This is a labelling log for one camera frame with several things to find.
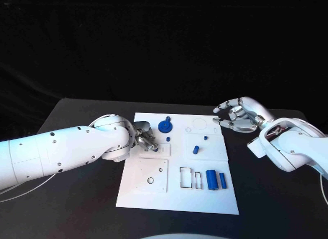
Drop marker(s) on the blue gear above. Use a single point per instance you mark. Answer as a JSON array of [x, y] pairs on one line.
[[166, 126]]

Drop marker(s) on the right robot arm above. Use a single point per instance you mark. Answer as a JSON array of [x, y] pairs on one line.
[[297, 147]]

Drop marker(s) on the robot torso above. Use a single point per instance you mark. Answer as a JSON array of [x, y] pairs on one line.
[[186, 236]]

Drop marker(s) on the thick blue cylinder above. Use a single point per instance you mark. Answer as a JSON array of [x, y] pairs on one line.
[[212, 180]]

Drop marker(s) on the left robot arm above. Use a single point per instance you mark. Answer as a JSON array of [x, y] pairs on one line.
[[59, 149]]

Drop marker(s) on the blue plug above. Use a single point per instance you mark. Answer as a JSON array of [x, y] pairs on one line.
[[155, 149]]

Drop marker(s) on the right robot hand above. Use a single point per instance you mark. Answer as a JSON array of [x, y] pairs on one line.
[[246, 115]]

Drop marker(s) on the thin blue cylinder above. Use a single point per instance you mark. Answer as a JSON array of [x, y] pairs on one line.
[[223, 180]]

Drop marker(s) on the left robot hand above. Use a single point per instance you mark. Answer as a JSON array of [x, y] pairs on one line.
[[145, 137]]

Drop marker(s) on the white task board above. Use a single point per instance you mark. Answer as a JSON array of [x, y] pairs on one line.
[[177, 177]]

